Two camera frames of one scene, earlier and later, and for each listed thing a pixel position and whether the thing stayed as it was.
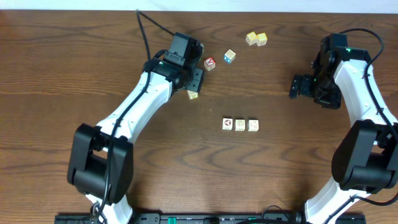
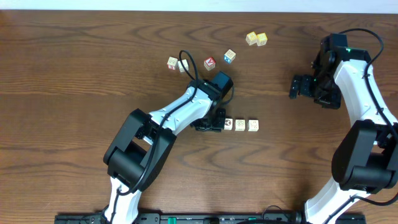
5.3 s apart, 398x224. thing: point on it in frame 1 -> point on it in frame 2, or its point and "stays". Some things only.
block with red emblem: (227, 124) stays
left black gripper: (196, 80) -> (209, 125)
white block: (240, 125) stays
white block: (253, 125) stays
